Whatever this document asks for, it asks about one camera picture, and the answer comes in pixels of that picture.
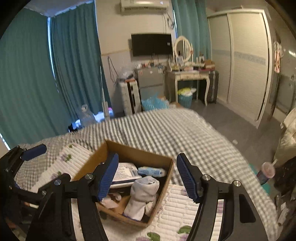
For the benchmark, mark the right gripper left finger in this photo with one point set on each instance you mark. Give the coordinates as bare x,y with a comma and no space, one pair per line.
53,219

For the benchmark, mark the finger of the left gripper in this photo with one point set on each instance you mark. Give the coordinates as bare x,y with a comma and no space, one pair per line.
34,152

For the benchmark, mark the black white tissue pack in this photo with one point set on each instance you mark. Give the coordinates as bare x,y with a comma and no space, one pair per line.
125,175

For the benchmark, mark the grey sock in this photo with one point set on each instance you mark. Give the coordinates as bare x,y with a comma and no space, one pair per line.
143,198

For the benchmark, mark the pink drink cup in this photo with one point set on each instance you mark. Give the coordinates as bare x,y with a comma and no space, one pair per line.
266,172

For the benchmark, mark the white floral quilted mat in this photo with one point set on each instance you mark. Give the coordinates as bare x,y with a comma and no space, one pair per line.
172,222

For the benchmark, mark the clear water jug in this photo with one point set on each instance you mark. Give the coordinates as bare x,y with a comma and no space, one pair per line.
86,116

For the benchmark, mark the white garment on chair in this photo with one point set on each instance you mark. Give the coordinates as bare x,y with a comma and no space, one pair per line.
286,147

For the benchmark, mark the teal window curtain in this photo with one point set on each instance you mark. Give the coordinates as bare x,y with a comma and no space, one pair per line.
50,67

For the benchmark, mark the brown cardboard box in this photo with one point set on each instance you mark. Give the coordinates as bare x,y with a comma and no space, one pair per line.
139,158

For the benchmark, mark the blue tissue packet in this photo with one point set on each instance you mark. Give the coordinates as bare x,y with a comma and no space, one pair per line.
150,171

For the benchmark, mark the white stacked drawer unit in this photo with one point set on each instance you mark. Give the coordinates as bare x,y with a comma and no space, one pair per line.
130,97

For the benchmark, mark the dark suitcase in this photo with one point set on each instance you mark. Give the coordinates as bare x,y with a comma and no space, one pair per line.
213,88

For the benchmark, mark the blue plastic bag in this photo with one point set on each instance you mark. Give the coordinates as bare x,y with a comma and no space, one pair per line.
155,102

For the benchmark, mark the grey mini fridge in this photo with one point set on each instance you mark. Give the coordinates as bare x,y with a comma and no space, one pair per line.
150,82

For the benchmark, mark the white dressing table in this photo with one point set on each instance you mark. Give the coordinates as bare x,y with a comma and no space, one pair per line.
174,77

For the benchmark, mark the white sliding wardrobe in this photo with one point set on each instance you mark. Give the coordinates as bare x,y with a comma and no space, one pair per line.
242,51

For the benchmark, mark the white air conditioner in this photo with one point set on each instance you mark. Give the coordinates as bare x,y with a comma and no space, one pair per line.
129,5

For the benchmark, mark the oval vanity mirror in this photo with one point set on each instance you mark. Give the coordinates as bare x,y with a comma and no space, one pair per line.
183,49

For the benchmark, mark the teal curtain by wardrobe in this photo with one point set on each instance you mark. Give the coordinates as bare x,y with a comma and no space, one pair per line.
192,23

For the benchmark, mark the black wall television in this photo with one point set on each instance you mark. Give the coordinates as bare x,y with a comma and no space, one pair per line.
151,44

